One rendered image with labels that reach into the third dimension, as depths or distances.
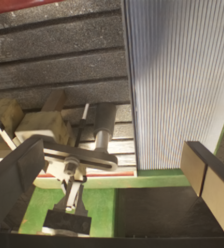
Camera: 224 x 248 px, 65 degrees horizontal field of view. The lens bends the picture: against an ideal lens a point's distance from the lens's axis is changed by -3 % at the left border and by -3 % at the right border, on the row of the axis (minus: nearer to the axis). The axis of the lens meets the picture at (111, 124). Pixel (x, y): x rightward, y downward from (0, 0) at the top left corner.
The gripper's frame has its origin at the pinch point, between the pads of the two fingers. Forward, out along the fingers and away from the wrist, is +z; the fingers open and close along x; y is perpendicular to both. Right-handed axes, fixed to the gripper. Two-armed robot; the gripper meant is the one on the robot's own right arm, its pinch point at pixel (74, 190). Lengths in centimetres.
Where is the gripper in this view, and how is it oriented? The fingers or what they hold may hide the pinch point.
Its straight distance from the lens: 64.3
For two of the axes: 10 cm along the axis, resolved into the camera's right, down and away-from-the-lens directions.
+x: -9.6, -2.6, -1.5
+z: 0.6, -6.7, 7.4
